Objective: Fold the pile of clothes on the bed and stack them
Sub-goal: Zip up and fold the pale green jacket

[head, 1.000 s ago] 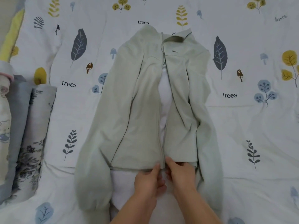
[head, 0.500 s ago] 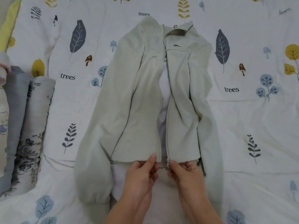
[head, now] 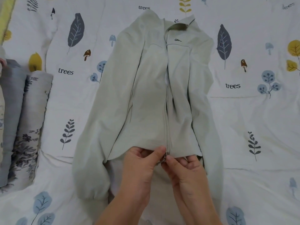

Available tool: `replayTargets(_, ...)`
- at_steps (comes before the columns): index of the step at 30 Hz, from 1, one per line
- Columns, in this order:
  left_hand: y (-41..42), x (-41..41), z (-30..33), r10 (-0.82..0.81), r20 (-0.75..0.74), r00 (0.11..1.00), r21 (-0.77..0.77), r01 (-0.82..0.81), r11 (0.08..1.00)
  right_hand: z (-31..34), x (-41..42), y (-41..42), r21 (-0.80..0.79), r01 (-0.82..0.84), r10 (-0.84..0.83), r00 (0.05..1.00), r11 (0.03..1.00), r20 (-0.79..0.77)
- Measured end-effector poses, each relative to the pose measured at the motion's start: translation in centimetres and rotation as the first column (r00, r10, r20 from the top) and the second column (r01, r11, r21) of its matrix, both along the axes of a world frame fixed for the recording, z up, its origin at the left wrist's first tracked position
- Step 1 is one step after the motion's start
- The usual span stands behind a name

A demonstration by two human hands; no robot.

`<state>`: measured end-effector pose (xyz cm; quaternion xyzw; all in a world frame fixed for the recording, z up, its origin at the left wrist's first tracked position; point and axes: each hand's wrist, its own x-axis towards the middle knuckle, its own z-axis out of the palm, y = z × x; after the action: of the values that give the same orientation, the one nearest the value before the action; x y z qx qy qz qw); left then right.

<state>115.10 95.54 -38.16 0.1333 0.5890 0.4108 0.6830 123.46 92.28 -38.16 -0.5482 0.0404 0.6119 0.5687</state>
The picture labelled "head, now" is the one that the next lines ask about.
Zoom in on person's right hand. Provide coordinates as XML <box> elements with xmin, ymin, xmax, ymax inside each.
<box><xmin>161</xmin><ymin>155</ymin><xmax>209</xmax><ymax>209</ymax></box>

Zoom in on person's left hand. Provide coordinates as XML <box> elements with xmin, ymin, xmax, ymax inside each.
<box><xmin>116</xmin><ymin>146</ymin><xmax>168</xmax><ymax>204</ymax></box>

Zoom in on bed with leaf print bedding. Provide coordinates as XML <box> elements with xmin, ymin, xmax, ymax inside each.
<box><xmin>0</xmin><ymin>0</ymin><xmax>300</xmax><ymax>225</ymax></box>

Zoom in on sage green zip jacket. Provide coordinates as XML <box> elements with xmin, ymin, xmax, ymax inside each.
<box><xmin>72</xmin><ymin>9</ymin><xmax>225</xmax><ymax>214</ymax></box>

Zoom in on light blue denim jeans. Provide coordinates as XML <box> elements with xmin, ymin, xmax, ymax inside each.
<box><xmin>0</xmin><ymin>59</ymin><xmax>28</xmax><ymax>187</ymax></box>

